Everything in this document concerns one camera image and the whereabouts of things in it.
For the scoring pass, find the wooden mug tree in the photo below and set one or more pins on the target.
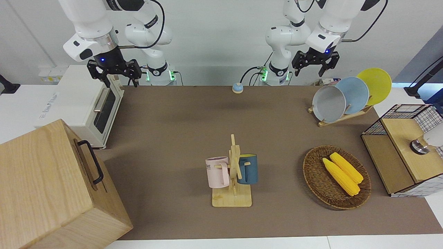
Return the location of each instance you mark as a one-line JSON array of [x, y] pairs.
[[232, 199]]

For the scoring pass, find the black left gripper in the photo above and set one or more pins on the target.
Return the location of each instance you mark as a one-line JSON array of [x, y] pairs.
[[315, 57]]

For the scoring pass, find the yellow corn cob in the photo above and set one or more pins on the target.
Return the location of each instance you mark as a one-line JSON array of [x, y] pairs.
[[347, 168], [341, 178]]

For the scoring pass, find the silver white cylindrical device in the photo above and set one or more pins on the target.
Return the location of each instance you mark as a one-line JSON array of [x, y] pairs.
[[420, 145]]

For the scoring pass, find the black camera stand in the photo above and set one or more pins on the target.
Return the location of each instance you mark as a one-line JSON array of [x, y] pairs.
[[8, 87], [417, 89]]

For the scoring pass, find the yellow plate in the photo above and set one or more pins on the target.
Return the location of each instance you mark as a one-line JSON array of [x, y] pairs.
[[379, 83]]

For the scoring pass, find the brown table mat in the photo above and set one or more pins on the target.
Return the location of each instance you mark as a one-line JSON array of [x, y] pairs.
[[173, 138]]

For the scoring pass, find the brown wicker basket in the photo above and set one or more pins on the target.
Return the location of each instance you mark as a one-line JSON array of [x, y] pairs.
[[318, 183]]

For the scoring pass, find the light blue plate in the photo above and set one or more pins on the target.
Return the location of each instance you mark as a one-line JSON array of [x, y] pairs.
[[356, 93]]

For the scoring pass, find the pink mug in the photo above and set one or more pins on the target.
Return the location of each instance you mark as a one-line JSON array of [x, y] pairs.
[[216, 173]]

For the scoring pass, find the dark blue mug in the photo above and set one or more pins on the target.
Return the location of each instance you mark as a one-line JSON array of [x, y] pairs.
[[250, 169]]

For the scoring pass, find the wooden drawer cabinet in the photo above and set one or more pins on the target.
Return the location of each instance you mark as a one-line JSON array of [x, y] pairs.
[[45, 186]]

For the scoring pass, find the blue call bell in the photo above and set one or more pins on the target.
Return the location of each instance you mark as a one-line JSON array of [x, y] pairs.
[[237, 88]]

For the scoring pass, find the white toaster oven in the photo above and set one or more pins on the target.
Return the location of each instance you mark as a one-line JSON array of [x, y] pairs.
[[76, 100]]

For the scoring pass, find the gray plate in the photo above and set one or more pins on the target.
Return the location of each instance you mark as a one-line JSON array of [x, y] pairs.
[[328, 103]]

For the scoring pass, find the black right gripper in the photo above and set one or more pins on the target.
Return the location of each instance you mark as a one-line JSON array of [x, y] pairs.
[[110, 65]]

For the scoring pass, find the wooden plate rack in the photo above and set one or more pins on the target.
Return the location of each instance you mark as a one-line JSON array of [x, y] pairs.
[[346, 117]]

